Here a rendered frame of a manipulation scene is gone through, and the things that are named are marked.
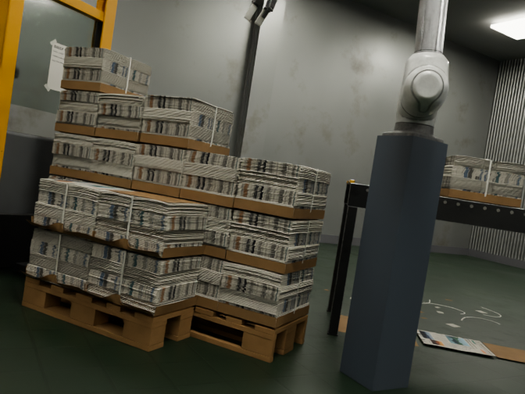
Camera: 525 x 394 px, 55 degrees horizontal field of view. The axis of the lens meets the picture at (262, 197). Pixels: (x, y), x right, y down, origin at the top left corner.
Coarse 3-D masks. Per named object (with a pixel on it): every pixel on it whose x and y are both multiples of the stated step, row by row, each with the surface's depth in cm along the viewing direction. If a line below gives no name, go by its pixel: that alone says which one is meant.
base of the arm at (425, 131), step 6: (396, 126) 204; (402, 126) 201; (408, 126) 199; (414, 126) 198; (420, 126) 198; (426, 126) 199; (384, 132) 207; (390, 132) 206; (396, 132) 202; (402, 132) 200; (408, 132) 197; (414, 132) 195; (420, 132) 198; (426, 132) 199; (432, 132) 201; (426, 138) 198; (432, 138) 200; (438, 138) 201
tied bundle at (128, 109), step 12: (108, 96) 256; (120, 96) 252; (132, 96) 248; (108, 108) 255; (120, 108) 251; (132, 108) 247; (144, 108) 246; (108, 120) 255; (120, 120) 251; (132, 120) 248; (144, 144) 255
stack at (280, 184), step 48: (96, 144) 258; (240, 192) 219; (288, 192) 209; (240, 240) 219; (288, 240) 209; (240, 288) 217; (288, 288) 216; (192, 336) 227; (240, 336) 231; (288, 336) 224
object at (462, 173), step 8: (448, 160) 280; (456, 160) 268; (464, 160) 267; (472, 160) 267; (480, 160) 267; (448, 168) 275; (456, 168) 269; (464, 168) 268; (472, 168) 267; (480, 168) 267; (448, 176) 272; (456, 176) 268; (464, 176) 267; (472, 176) 267; (480, 176) 267; (448, 184) 270; (456, 184) 267; (464, 184) 267; (472, 184) 267; (480, 184) 267; (472, 200) 268
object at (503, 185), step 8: (496, 168) 266; (504, 168) 266; (512, 168) 266; (520, 168) 266; (496, 176) 267; (504, 176) 266; (512, 176) 265; (520, 176) 265; (496, 184) 266; (504, 184) 265; (512, 184) 265; (520, 184) 265; (496, 192) 266; (504, 192) 266; (512, 192) 265; (520, 192) 265
